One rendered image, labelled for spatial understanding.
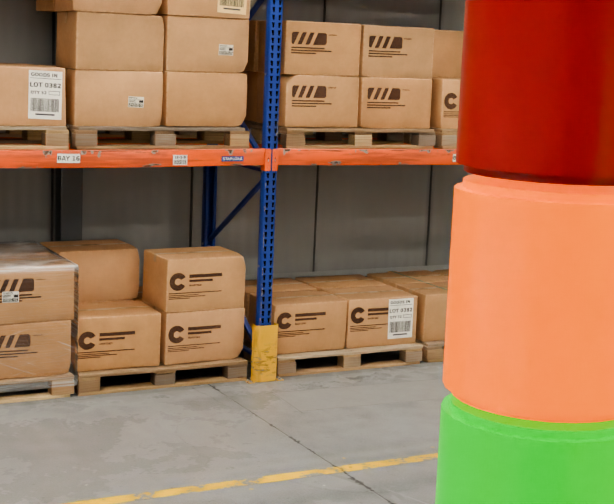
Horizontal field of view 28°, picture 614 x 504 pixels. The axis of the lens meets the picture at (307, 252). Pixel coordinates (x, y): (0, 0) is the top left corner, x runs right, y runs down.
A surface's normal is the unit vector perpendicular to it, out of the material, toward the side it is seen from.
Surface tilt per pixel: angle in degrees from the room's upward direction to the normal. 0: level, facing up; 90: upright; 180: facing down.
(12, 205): 90
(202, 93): 87
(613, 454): 90
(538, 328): 90
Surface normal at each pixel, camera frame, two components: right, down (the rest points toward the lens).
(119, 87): 0.42, 0.09
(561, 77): -0.26, 0.15
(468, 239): -0.87, 0.04
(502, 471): -0.50, 0.12
